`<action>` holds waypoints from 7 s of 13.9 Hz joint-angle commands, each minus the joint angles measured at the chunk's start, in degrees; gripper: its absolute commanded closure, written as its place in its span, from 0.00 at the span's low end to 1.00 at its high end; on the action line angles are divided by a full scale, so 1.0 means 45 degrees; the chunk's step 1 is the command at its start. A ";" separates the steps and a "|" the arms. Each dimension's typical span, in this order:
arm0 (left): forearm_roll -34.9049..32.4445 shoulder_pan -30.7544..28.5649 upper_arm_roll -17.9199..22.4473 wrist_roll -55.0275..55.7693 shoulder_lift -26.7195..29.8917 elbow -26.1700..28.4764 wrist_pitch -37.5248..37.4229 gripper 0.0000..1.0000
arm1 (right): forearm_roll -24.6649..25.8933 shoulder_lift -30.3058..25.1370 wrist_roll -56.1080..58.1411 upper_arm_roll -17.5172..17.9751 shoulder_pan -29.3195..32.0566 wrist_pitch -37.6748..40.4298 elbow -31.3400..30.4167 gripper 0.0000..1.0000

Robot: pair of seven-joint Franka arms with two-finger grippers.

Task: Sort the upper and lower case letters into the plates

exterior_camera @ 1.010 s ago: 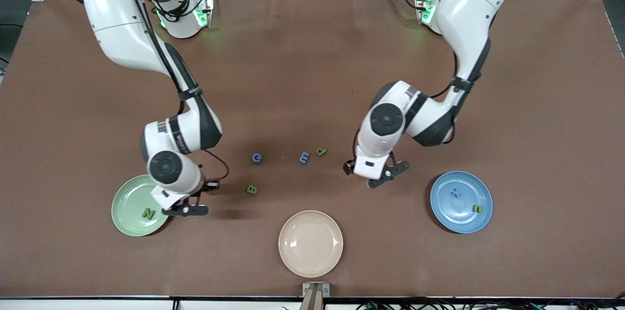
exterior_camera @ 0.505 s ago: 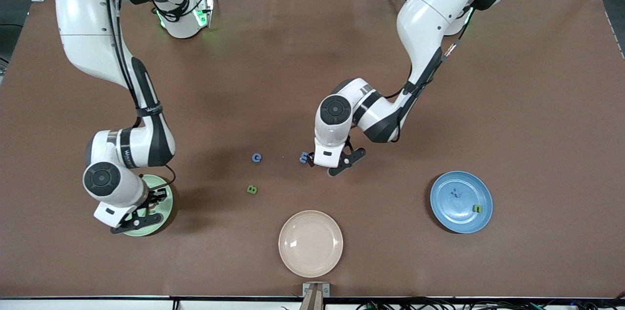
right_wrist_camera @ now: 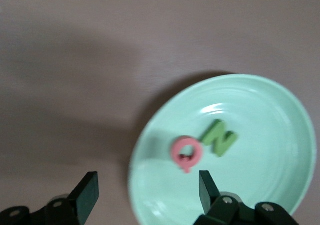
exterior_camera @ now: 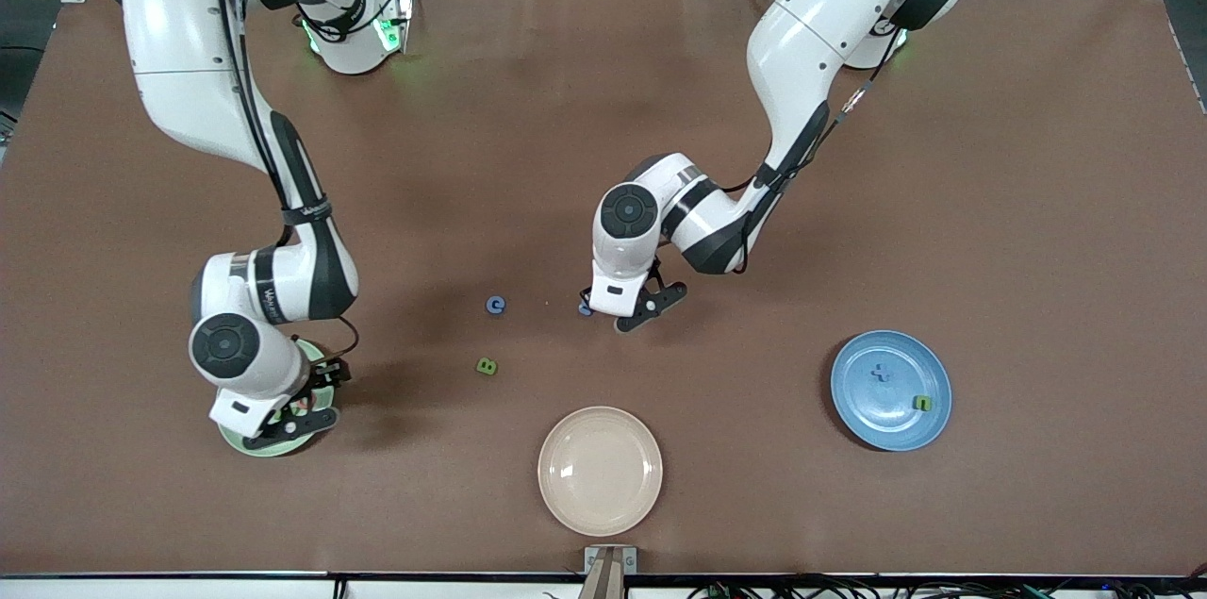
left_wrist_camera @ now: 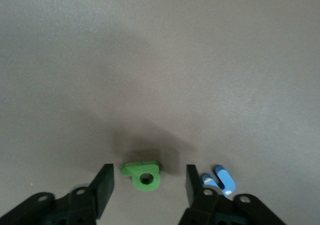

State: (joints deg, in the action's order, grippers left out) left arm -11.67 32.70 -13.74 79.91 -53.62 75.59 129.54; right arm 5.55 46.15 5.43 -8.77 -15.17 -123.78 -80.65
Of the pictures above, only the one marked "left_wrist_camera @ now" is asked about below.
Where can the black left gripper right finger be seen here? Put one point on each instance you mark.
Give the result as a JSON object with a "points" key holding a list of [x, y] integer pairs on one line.
{"points": [[193, 185]]}

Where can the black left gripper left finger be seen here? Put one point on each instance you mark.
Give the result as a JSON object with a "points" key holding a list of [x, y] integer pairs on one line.
{"points": [[105, 185]]}

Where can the green letter a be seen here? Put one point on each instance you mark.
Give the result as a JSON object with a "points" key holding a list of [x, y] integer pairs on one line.
{"points": [[132, 172]]}

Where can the blue letter m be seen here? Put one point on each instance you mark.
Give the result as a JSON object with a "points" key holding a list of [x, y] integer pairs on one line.
{"points": [[226, 180]]}

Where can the brown table cover sheet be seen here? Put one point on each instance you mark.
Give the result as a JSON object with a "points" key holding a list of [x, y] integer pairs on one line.
{"points": [[160, 60]]}

